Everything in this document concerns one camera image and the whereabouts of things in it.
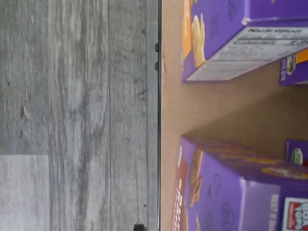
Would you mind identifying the purple Annie's box brown label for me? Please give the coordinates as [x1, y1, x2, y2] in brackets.
[285, 138, 308, 167]
[171, 135, 308, 231]

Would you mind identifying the brown wooden shelf board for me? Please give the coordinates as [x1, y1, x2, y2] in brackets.
[160, 0, 308, 231]

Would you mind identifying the purple Annie's box yellow label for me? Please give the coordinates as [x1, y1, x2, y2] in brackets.
[180, 0, 308, 84]
[279, 47, 308, 87]

